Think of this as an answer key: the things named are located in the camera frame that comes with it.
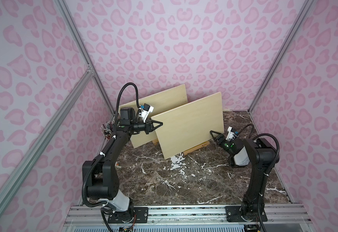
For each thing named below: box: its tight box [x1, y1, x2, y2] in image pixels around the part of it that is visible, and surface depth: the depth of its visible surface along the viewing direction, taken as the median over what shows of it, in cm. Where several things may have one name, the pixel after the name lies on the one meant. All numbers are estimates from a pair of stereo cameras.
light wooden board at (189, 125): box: [150, 91, 225, 160], surface depth 84 cm
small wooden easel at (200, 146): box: [183, 140, 211, 156], surface depth 95 cm
